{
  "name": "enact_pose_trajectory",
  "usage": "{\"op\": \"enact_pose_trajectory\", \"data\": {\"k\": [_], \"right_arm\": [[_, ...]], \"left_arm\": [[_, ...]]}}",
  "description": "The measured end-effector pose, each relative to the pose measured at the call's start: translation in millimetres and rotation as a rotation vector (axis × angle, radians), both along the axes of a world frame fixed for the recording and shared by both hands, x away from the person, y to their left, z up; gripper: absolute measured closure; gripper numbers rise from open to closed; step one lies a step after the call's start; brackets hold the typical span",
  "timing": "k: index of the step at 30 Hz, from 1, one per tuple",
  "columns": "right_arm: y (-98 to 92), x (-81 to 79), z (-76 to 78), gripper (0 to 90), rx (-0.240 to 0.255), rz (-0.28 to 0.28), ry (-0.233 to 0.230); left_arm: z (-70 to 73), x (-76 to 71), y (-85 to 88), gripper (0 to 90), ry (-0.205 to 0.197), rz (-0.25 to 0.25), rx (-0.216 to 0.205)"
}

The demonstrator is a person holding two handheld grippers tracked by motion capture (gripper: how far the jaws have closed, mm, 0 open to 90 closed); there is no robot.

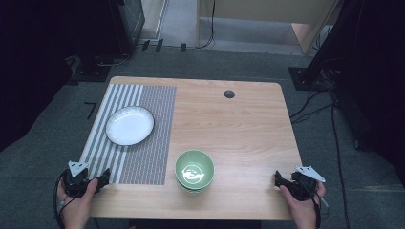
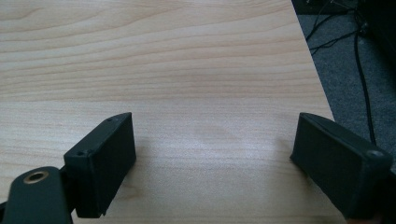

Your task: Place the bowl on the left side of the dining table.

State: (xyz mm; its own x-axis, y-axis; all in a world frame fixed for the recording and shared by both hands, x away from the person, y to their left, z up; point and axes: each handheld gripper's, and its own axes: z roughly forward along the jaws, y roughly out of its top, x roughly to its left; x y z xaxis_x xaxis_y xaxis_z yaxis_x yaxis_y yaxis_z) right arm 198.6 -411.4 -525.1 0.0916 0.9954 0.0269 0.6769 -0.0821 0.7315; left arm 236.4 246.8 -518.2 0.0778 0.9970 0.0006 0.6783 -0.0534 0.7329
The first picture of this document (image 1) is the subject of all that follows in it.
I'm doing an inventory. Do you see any light wooden partition panel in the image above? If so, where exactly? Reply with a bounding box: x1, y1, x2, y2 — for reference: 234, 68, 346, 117
196, 0, 340, 55

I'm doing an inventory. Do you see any black curtain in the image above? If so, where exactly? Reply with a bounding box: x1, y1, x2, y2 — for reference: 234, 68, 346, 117
304, 0, 405, 182
0, 0, 135, 153

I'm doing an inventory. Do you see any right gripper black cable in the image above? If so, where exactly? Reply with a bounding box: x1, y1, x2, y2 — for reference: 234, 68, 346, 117
299, 180, 323, 229

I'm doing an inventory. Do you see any black cabinet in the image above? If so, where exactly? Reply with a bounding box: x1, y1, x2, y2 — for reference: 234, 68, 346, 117
108, 0, 146, 55

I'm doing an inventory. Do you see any long black floor cable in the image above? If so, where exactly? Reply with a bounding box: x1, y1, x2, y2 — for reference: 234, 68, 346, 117
330, 94, 352, 229

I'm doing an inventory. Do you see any green bowl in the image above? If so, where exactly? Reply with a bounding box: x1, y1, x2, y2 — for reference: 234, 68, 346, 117
177, 182, 208, 195
174, 149, 216, 191

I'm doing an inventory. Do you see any black hanging cable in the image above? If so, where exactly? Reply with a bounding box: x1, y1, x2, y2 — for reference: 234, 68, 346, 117
196, 0, 217, 50

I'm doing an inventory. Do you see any person's left hand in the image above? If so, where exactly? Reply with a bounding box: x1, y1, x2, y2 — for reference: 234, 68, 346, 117
56, 177, 99, 223

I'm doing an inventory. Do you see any person's right hand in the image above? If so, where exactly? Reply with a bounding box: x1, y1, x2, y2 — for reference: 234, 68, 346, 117
279, 181, 327, 223

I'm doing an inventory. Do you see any white plate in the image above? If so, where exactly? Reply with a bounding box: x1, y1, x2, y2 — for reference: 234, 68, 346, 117
105, 105, 156, 147

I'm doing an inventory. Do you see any grey striped placemat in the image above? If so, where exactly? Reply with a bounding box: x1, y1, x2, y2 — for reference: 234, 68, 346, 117
78, 83, 178, 186

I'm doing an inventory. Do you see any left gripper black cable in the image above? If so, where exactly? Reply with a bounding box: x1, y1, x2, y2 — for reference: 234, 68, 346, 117
53, 171, 75, 229

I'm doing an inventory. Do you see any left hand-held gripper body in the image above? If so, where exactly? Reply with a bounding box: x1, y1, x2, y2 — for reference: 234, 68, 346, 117
61, 160, 94, 198

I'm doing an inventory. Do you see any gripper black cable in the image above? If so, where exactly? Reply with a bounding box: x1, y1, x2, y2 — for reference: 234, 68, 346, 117
299, 180, 323, 229
53, 171, 75, 229

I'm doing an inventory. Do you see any black stand base plate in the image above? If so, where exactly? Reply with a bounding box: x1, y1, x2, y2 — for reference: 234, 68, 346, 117
70, 54, 112, 83
288, 66, 337, 93

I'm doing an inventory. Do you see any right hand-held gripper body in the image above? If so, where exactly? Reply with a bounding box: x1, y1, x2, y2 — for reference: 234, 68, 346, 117
289, 165, 327, 202

